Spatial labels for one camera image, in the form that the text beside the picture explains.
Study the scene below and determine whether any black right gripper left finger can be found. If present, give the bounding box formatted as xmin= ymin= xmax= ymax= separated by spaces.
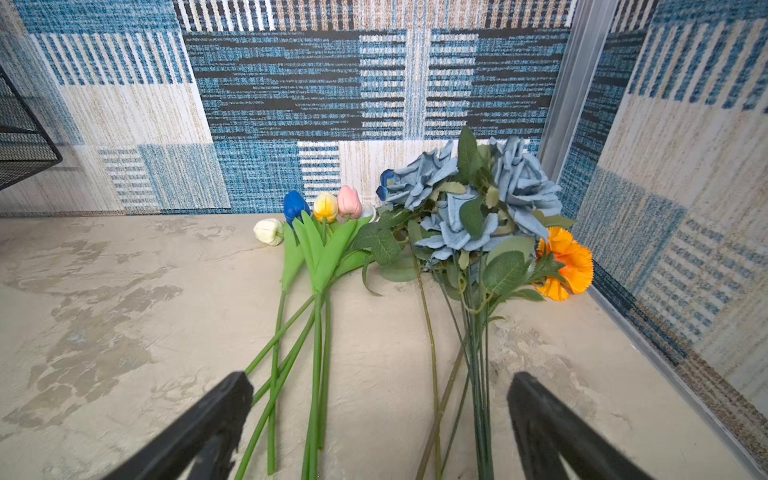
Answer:
xmin=106 ymin=371 xmax=254 ymax=479

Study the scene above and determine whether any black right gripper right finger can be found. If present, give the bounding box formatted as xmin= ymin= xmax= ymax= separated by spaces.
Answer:
xmin=507 ymin=372 xmax=650 ymax=479

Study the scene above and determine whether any yellow artificial tulip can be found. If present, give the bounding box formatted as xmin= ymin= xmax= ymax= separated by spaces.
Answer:
xmin=294 ymin=192 xmax=342 ymax=479

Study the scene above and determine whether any pink artificial tulip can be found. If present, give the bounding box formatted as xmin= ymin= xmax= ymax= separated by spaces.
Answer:
xmin=235 ymin=185 xmax=370 ymax=479

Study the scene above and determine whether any orange artificial flower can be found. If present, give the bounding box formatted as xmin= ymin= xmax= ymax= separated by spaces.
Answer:
xmin=533 ymin=227 xmax=594 ymax=302

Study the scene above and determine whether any white artificial tulip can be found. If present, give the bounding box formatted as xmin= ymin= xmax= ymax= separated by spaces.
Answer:
xmin=246 ymin=218 xmax=305 ymax=381

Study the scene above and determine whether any blue-grey artificial rose bunch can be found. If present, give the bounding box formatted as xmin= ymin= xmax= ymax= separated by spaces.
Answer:
xmin=360 ymin=128 xmax=576 ymax=479

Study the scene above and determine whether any black wire shelf rack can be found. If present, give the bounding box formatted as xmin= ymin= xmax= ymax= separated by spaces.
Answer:
xmin=1 ymin=69 xmax=63 ymax=190

